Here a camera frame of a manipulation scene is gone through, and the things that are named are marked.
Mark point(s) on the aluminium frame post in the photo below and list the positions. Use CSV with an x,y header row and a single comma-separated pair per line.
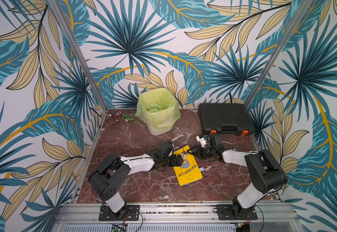
x,y
291,27
62,20

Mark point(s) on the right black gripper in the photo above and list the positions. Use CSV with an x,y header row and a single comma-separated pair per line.
x,y
203,151

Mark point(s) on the right aluminium frame post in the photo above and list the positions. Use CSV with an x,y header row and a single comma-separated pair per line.
x,y
291,27

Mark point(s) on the black tool case orange latches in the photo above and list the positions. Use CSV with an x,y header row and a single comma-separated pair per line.
x,y
225,118

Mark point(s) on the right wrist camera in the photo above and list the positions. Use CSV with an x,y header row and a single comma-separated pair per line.
x,y
203,140

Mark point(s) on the white plastic trash bin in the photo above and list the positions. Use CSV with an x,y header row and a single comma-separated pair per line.
x,y
158,116

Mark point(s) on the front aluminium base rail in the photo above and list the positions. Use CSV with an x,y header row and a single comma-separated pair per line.
x,y
178,217

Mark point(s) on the yellow cartoon cover book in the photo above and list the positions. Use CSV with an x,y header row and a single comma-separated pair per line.
x,y
189,171

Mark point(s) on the left aluminium frame post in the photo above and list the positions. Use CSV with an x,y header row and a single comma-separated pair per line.
x,y
62,20

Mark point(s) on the green plastic bin liner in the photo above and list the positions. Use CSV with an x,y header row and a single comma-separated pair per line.
x,y
157,108

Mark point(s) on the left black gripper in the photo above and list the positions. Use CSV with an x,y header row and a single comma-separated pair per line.
x,y
174,163

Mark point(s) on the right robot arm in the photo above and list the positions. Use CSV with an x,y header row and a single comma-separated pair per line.
x,y
265,172

